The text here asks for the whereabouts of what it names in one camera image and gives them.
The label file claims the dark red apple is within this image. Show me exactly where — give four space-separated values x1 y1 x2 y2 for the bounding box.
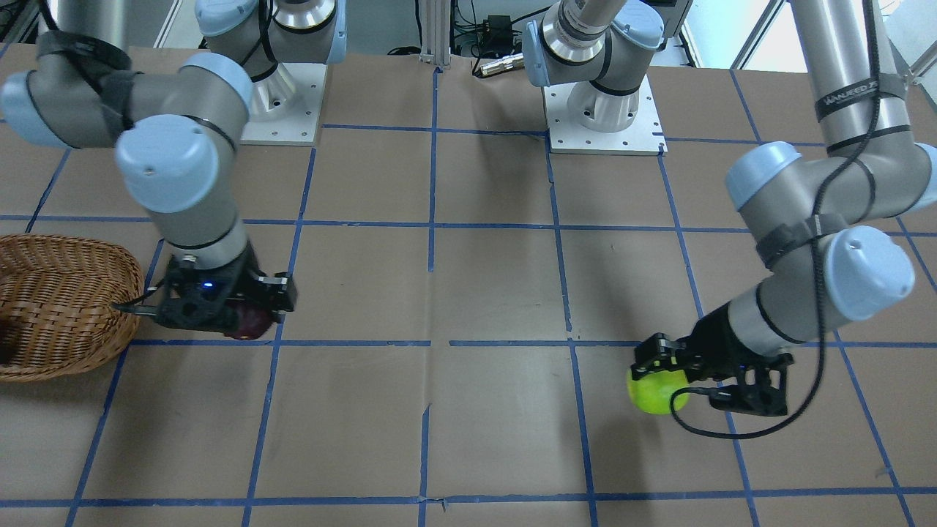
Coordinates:
222 301 275 340

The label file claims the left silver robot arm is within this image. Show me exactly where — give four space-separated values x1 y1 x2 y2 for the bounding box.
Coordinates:
628 1 935 416

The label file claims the green apple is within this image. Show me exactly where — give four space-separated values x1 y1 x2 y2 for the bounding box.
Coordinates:
627 370 689 416

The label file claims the wicker basket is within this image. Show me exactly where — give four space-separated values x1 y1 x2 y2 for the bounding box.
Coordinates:
1 233 144 383

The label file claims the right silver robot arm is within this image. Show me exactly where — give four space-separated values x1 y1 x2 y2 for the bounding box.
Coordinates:
2 1 347 340

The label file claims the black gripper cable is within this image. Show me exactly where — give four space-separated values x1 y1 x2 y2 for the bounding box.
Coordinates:
669 0 886 440

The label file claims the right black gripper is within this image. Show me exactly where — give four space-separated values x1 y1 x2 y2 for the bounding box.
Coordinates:
154 244 298 332

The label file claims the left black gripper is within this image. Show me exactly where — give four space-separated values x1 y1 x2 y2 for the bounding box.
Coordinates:
632 304 794 417

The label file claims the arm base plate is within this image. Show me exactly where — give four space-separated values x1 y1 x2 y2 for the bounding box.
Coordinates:
240 63 329 146
542 76 668 156

